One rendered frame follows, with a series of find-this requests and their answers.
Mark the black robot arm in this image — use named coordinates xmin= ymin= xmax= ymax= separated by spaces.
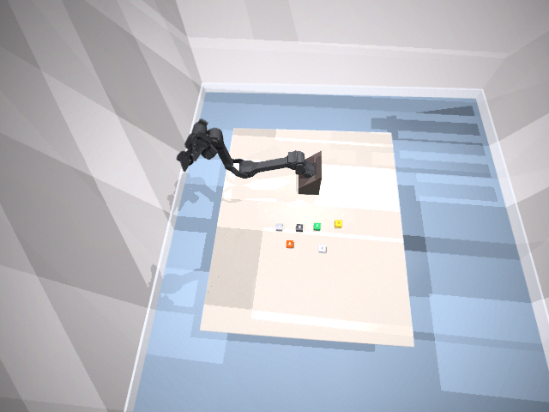
xmin=191 ymin=118 xmax=316 ymax=179

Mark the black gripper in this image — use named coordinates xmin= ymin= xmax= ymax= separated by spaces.
xmin=176 ymin=131 xmax=213 ymax=172

